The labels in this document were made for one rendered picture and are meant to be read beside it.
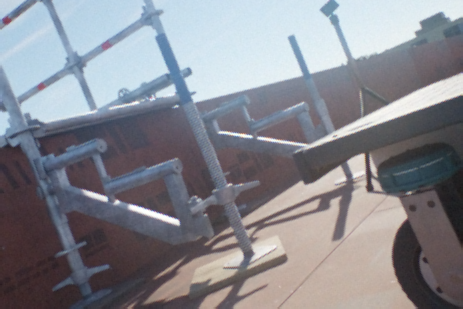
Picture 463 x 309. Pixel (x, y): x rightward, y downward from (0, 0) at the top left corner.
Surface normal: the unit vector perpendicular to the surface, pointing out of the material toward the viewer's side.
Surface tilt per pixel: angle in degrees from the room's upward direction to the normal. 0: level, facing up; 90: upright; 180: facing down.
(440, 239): 90
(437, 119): 90
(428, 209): 90
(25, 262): 90
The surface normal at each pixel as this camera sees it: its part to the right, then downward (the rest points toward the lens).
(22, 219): 0.76, -0.33
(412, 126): -0.56, 0.20
